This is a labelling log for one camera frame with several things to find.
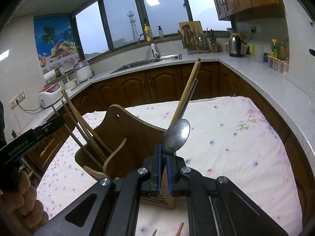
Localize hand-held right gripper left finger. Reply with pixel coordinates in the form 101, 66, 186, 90
32, 144, 164, 236

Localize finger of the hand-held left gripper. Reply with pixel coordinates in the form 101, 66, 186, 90
33, 115, 65, 141

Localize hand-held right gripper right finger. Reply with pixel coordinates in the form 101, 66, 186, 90
165, 154, 289, 236

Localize metal spoon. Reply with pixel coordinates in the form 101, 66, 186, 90
161, 119, 191, 155

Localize wooden utensil holder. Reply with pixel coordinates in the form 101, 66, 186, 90
74, 104, 177, 209

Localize person's left hand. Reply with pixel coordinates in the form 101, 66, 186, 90
0, 168, 50, 230

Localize white red rice cooker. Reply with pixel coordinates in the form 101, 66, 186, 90
37, 84, 64, 108

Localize paper towel roll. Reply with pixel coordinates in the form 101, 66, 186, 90
44, 70, 58, 83

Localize floral white tablecloth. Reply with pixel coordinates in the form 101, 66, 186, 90
36, 96, 304, 236

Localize wooden base cabinets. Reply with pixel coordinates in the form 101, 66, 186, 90
25, 61, 314, 202

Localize stainless steel sink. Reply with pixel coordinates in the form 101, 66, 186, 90
110, 53, 183, 75

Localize utensil drying rack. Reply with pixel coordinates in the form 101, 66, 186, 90
177, 26, 210, 54

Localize white stone countertop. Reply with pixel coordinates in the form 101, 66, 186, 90
15, 52, 315, 177

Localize chrome sink faucet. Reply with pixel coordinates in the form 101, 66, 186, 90
137, 33, 153, 45

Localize wooden knife block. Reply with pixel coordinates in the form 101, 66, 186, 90
206, 28, 218, 54

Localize yellow detergent bottle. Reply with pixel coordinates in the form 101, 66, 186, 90
143, 24, 152, 41

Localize kitchen window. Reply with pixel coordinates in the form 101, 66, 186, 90
70, 0, 233, 61

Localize lattice radio tower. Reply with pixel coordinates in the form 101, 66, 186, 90
127, 10, 140, 42

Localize wooden cutting board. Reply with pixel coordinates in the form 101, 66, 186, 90
179, 21, 204, 52

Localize steel electric kettle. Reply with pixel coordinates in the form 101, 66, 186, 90
229, 32, 243, 58

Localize translucent plastic container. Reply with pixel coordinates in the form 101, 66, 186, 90
253, 44, 265, 63

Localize spice jar set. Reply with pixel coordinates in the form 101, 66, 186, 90
267, 55, 290, 76

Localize green yellow drink bottle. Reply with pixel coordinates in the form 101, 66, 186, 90
271, 39, 280, 59

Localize black power cable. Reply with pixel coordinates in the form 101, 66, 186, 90
17, 102, 44, 113

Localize beige wall outlet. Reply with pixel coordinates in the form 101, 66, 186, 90
9, 91, 26, 109

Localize tropical fruit wall poster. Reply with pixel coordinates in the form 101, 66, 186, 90
34, 17, 81, 75

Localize black kettle cable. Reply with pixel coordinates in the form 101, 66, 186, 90
242, 31, 254, 45

